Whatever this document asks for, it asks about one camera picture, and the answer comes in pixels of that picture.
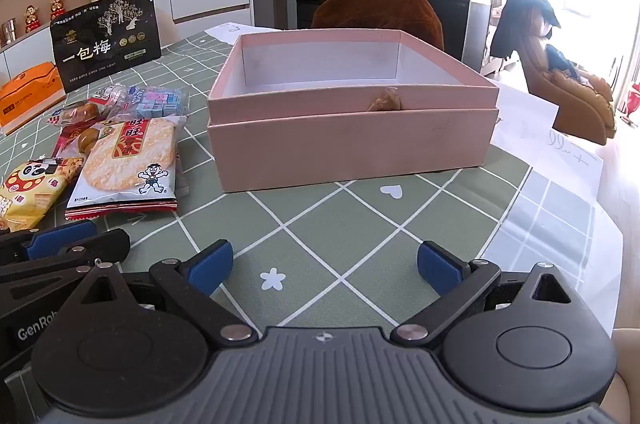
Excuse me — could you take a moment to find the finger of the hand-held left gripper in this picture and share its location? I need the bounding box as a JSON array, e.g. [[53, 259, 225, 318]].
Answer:
[[0, 228, 132, 285], [0, 220, 98, 259]]

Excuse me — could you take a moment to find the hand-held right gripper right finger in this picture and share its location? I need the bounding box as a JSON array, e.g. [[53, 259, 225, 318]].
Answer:
[[390, 240, 581, 346]]

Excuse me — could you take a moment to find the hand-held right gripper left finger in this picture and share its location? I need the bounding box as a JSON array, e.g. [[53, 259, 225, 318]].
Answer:
[[75, 240, 257, 345]]

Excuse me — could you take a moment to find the yellow mushroom print snack packet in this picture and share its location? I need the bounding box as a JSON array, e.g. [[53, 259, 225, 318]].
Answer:
[[0, 157, 85, 232]]

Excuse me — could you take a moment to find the rice cracker snack packet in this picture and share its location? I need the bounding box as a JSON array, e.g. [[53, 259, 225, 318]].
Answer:
[[65, 117, 180, 221]]

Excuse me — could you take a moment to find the red snack packet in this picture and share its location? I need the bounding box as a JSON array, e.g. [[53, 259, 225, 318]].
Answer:
[[52, 121, 118, 165]]

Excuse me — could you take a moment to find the clear yellow cake packet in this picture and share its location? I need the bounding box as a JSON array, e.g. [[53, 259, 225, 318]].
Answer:
[[45, 97, 126, 126]]

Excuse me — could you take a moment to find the blue pink candy bag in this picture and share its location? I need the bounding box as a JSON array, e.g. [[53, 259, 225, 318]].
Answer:
[[107, 85, 191, 122]]

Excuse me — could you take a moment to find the pink cardboard box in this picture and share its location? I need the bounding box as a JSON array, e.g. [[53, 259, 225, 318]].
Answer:
[[206, 29, 501, 194]]

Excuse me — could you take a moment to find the green checked tablecloth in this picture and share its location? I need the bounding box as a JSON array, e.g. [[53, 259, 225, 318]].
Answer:
[[0, 24, 596, 340]]

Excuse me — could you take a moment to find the white printed tablecloth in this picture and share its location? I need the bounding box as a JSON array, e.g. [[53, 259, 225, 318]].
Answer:
[[205, 22, 626, 340]]

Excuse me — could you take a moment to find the orange cardboard box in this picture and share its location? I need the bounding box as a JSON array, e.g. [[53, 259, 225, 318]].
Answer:
[[0, 62, 67, 136]]

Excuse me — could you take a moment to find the black plum gift box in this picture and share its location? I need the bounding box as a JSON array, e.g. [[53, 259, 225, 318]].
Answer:
[[50, 0, 163, 94]]

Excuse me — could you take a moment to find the brown massage chair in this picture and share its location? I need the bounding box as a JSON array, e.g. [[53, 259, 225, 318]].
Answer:
[[517, 12, 617, 146]]

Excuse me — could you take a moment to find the red glass vase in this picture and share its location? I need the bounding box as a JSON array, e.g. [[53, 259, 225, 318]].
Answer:
[[627, 83, 640, 125]]

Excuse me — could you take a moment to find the dark jacket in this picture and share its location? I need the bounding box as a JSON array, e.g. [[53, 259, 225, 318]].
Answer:
[[490, 0, 563, 58]]

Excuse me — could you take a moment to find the chair with brown fleece cover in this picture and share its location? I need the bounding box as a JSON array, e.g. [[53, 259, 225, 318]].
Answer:
[[311, 0, 446, 50]]

